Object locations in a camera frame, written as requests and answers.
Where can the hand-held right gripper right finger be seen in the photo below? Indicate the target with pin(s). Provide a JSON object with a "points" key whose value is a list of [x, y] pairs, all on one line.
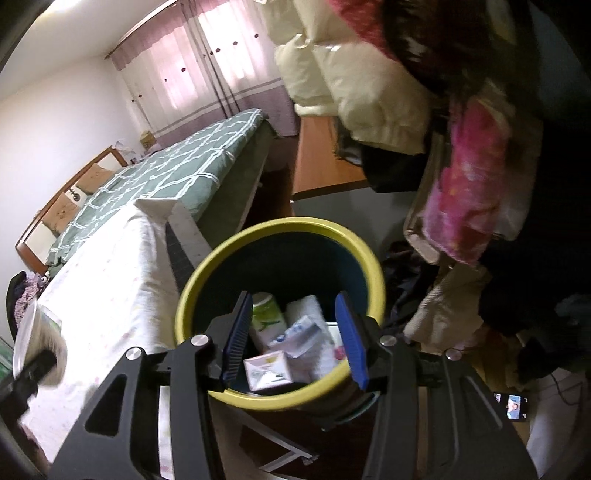
{"points": [[353, 341]]}

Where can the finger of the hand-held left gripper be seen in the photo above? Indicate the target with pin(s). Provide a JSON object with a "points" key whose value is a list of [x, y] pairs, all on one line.
{"points": [[37, 369]]}

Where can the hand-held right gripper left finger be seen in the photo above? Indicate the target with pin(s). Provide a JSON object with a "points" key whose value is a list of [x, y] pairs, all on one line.
{"points": [[236, 341]]}

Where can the white plastic tub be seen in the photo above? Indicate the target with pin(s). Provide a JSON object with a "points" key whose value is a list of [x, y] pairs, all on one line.
{"points": [[44, 332]]}

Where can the green white plastic bottle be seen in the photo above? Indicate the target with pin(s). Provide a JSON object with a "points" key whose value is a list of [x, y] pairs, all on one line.
{"points": [[268, 318]]}

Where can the small white carton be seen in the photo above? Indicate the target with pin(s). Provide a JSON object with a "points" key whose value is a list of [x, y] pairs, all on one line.
{"points": [[268, 371]]}

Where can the white blue packet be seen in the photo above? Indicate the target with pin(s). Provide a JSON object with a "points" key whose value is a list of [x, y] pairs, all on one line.
{"points": [[300, 334]]}

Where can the white paper towel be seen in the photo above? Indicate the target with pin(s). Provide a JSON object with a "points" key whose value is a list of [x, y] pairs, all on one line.
{"points": [[303, 308]]}

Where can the yellow rimmed dark trash bin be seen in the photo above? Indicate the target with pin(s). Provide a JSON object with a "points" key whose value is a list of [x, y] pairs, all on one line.
{"points": [[277, 223]]}

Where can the dark purple clothes heap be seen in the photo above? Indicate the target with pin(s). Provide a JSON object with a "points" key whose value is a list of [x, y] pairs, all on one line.
{"points": [[25, 300]]}

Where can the beige cloth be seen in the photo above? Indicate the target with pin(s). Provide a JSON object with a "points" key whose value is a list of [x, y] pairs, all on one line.
{"points": [[443, 309]]}

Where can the white dotted sheet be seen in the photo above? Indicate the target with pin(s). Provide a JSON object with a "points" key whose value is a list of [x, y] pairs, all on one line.
{"points": [[106, 277]]}

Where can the brown pillow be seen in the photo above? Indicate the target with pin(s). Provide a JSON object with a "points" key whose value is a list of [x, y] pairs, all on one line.
{"points": [[60, 212], [96, 179]]}

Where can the black smartphone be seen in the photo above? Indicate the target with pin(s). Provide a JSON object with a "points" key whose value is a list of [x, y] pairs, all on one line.
{"points": [[511, 407]]}

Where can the wooden desk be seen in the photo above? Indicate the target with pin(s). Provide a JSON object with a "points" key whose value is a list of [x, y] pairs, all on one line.
{"points": [[318, 161]]}

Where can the green checked quilt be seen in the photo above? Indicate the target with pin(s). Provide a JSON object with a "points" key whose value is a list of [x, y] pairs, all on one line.
{"points": [[184, 157]]}

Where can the pink floral cloth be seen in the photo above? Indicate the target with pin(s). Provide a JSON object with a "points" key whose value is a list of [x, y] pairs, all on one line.
{"points": [[466, 184]]}

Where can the dark brown bag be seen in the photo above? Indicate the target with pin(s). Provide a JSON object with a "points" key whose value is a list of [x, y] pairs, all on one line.
{"points": [[348, 145]]}

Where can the small wicker basket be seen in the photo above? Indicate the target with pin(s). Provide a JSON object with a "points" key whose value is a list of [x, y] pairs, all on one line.
{"points": [[148, 140]]}

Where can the wooden bed headboard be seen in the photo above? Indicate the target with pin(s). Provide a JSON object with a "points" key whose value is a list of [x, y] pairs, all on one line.
{"points": [[111, 150]]}

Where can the cream puffer jacket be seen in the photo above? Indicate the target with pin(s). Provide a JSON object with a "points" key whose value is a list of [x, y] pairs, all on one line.
{"points": [[360, 83]]}

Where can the pink purple curtain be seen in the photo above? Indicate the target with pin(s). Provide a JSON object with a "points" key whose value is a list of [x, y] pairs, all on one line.
{"points": [[207, 69]]}

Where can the red dotted cloth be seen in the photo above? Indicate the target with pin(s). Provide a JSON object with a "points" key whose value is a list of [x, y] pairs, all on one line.
{"points": [[364, 23]]}

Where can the dark patterned garment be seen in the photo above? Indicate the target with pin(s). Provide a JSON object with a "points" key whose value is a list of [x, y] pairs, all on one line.
{"points": [[461, 41]]}

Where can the white metal table frame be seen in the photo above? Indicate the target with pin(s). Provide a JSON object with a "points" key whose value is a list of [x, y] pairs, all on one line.
{"points": [[281, 459]]}

